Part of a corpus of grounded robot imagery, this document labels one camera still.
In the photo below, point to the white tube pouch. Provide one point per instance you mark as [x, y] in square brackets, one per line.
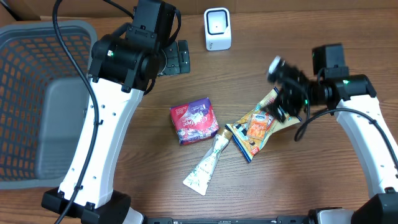
[200, 177]

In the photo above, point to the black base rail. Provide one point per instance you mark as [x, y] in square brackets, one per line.
[300, 219]

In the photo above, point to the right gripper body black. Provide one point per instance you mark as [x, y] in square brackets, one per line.
[295, 102]

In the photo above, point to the red purple snack pack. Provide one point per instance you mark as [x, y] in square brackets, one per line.
[194, 121]

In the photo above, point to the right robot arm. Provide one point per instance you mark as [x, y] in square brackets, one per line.
[353, 101]

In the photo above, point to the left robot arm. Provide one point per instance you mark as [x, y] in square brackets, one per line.
[123, 69]

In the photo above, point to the cream snack bag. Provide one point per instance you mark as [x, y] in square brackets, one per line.
[250, 146]

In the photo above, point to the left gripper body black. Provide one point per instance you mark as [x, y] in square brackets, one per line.
[177, 60]

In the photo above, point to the grey plastic shopping basket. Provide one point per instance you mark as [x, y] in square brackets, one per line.
[43, 107]

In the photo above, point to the white barcode scanner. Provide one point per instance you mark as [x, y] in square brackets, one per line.
[217, 26]

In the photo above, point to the small orange juice carton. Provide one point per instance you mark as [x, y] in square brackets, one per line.
[259, 125]

